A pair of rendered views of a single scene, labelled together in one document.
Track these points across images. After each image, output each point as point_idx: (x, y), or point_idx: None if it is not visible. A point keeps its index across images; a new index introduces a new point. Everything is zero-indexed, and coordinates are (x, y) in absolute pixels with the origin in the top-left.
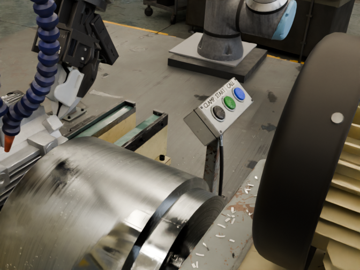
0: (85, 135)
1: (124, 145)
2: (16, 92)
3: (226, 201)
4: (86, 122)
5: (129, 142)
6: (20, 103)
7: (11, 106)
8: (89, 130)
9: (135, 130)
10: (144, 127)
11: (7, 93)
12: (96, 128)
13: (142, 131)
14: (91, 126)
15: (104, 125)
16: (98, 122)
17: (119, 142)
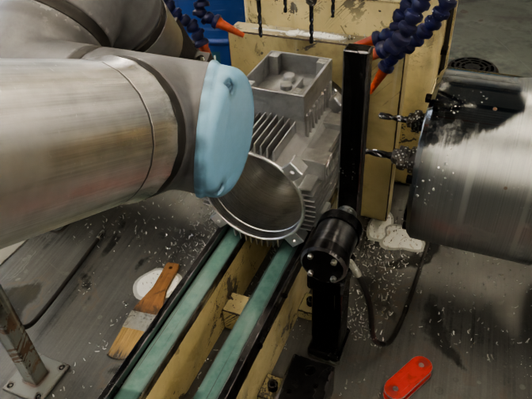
0: (230, 347)
1: (153, 321)
2: (323, 241)
3: (7, 381)
4: (237, 372)
5: (146, 331)
6: (184, 14)
7: (193, 19)
8: (228, 363)
9: (138, 381)
10: (121, 396)
11: (341, 246)
12: (216, 374)
13: (123, 366)
14: (227, 376)
15: (203, 388)
16: (218, 394)
17: (166, 340)
